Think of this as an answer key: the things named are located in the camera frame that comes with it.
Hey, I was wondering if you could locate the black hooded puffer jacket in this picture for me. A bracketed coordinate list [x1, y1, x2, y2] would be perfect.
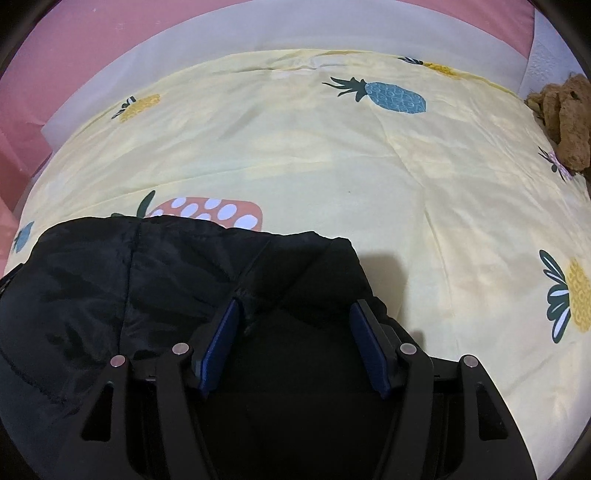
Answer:
[0, 215, 402, 480]

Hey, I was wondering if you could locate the yellow fruit print bedsheet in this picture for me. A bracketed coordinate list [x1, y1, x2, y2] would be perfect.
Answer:
[9, 48, 591, 480]

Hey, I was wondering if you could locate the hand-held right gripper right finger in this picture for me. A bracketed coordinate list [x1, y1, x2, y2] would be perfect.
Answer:
[348, 299, 539, 480]

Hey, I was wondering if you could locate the white mattress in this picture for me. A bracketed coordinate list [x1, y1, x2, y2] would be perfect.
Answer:
[41, 0, 536, 148]

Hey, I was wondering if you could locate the brown plush toy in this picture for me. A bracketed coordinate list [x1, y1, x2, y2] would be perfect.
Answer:
[525, 74, 591, 178]

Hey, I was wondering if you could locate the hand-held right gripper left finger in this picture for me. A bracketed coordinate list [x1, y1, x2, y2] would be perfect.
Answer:
[60, 298, 243, 480]

